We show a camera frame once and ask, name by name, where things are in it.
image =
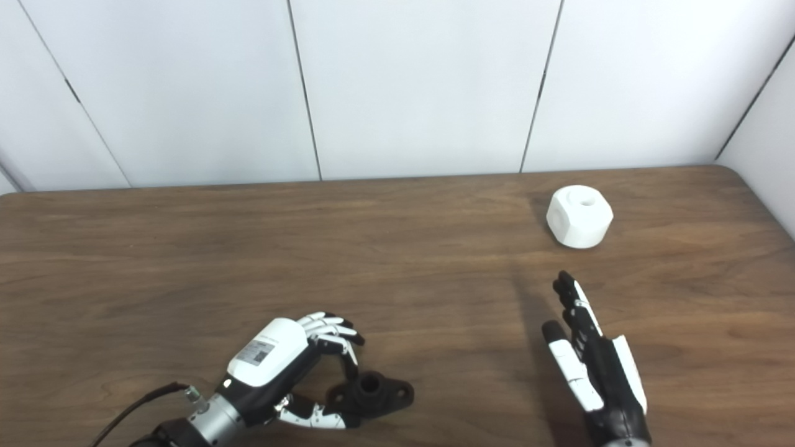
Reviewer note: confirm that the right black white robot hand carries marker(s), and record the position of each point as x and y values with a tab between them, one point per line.
605	379

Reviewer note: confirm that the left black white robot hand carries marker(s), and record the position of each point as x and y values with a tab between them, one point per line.
267	351

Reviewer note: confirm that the black plastic holder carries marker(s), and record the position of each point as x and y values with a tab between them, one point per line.
379	397

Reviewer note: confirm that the round white plastic piece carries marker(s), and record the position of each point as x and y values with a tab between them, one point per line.
577	220

